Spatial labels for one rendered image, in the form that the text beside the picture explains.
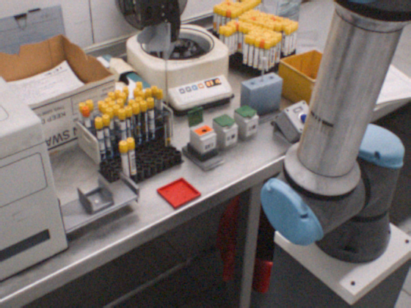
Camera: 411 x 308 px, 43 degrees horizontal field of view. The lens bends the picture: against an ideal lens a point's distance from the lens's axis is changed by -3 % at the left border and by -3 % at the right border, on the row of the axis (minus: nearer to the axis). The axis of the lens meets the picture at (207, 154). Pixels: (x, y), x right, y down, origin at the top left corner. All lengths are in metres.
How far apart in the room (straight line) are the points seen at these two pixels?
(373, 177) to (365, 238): 0.14
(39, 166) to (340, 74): 0.50
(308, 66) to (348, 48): 0.89
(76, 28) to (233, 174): 0.67
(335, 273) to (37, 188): 0.54
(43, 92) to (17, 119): 0.54
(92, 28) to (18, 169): 0.80
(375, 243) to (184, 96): 0.64
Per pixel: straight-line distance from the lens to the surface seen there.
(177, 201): 1.13
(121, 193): 1.09
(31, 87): 1.44
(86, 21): 1.60
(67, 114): 1.26
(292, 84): 1.44
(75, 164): 1.25
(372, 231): 0.99
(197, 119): 1.21
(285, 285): 1.12
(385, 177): 0.91
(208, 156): 1.21
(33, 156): 0.90
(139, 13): 1.02
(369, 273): 1.00
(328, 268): 0.99
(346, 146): 0.74
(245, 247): 1.42
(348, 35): 0.65
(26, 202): 0.94
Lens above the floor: 1.64
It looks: 38 degrees down
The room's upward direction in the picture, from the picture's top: 1 degrees clockwise
